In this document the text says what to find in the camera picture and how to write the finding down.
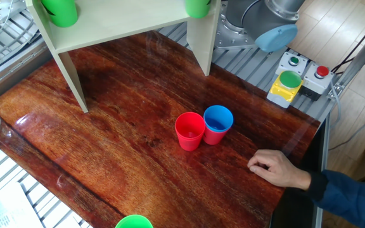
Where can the grey box red button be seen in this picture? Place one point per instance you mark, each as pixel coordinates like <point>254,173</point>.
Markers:
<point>317,80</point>

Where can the green cup at bottom edge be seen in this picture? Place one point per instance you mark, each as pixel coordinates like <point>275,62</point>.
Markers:
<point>134,222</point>

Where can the yellow box big green button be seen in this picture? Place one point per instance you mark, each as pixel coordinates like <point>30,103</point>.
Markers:
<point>284,88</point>

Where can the green plastic cup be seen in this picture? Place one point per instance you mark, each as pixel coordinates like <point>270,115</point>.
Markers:
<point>60,12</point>
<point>198,8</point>

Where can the cream wooden shelf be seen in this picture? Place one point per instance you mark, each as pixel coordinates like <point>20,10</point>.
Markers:
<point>106,25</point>

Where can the grey box small green button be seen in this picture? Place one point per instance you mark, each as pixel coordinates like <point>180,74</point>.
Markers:
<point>291,63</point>

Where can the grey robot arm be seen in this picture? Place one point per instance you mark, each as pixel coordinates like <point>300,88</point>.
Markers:
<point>265,22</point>

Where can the white paper sheet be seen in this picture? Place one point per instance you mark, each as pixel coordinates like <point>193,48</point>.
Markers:
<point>5,212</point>

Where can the aluminium frame post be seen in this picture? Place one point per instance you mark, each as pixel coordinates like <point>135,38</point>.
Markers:
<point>360,57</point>

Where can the blue plastic cup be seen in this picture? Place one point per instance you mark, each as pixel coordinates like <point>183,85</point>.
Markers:
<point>218,118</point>

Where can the forearm in blue sleeve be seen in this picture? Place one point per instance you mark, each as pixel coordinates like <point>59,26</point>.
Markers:
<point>344,196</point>

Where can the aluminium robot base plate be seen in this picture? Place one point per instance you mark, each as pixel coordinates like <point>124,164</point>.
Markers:
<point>230,38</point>

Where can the person's hand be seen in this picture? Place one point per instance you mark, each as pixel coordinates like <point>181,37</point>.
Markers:
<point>277,169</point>

